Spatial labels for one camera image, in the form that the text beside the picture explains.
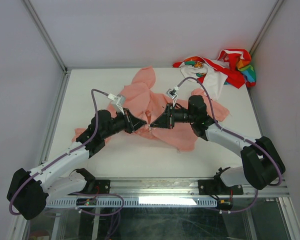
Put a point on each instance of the slotted grey cable duct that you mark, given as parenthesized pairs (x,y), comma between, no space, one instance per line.
(120,202)

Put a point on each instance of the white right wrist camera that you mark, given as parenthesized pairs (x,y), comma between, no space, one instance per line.
(173,94)

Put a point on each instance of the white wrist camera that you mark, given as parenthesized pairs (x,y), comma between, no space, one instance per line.
(117,101)
(173,94)

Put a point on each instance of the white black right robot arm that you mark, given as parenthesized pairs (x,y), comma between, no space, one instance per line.
(261,162)

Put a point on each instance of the pink zip-up hooded jacket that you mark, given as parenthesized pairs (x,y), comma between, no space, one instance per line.
(153,116)

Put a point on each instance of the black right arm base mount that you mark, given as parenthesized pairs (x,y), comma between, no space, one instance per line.
(215,186)

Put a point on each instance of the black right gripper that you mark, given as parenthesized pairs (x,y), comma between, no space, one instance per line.
(164,120)

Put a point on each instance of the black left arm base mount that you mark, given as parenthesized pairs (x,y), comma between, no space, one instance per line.
(93,186)

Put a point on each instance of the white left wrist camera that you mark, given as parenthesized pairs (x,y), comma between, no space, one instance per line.
(117,101)

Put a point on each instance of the white red colourful garment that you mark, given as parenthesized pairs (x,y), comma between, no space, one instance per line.
(232,67)

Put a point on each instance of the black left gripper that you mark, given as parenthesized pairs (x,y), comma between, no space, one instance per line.
(132,123)

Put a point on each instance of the aluminium enclosure frame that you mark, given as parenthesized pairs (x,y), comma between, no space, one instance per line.
(132,187)

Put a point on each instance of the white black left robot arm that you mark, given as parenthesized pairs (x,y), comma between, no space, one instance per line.
(30,191)

